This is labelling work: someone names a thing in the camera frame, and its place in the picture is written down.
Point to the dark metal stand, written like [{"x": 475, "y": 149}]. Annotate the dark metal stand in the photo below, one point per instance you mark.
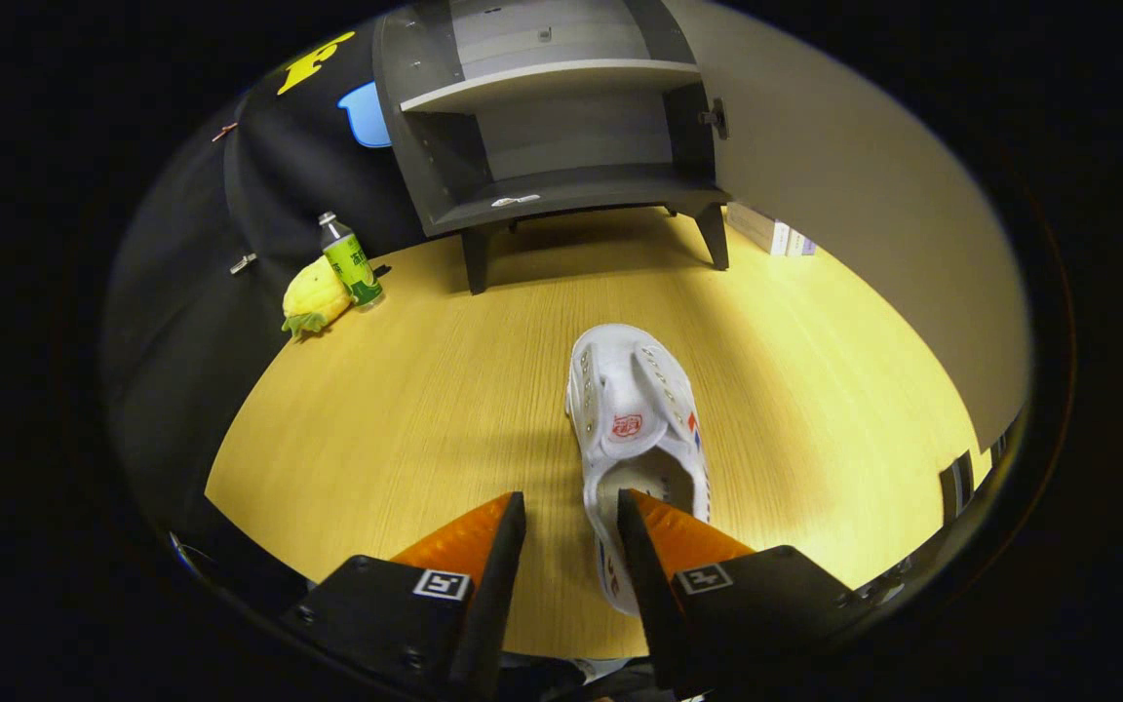
[{"x": 956, "y": 483}]

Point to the beige shoe cabinet door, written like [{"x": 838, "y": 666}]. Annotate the beige shoe cabinet door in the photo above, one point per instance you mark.
[{"x": 864, "y": 195}]

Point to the silver cloth clip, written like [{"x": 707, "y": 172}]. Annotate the silver cloth clip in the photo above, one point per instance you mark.
[{"x": 243, "y": 263}]

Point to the brown cloth clip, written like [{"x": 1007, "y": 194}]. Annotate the brown cloth clip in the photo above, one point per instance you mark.
[{"x": 224, "y": 132}]

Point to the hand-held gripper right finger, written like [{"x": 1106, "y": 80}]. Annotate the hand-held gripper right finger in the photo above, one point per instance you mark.
[{"x": 644, "y": 595}]

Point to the white canvas shoe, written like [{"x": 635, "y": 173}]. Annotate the white canvas shoe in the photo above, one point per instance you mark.
[{"x": 635, "y": 390}]

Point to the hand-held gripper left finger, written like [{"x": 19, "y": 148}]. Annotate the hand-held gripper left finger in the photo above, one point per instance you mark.
[{"x": 493, "y": 604}]

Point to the grey shoe cabinet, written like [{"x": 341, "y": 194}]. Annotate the grey shoe cabinet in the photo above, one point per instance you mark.
[{"x": 571, "y": 185}]

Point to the yellow plush toy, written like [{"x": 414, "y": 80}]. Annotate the yellow plush toy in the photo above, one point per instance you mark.
[{"x": 316, "y": 297}]

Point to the pale spine book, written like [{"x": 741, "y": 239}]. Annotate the pale spine book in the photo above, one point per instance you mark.
[{"x": 784, "y": 241}]

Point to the black backdrop cloth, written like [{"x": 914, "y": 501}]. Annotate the black backdrop cloth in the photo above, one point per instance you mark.
[{"x": 191, "y": 292}]

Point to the metal door hinge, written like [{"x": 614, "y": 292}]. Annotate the metal door hinge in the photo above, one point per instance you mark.
[{"x": 715, "y": 119}]

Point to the green label bottle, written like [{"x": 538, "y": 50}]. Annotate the green label bottle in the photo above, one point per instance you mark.
[{"x": 352, "y": 268}]

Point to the light cabinet shelf board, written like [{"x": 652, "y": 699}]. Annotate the light cabinet shelf board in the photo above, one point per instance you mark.
[{"x": 542, "y": 83}]

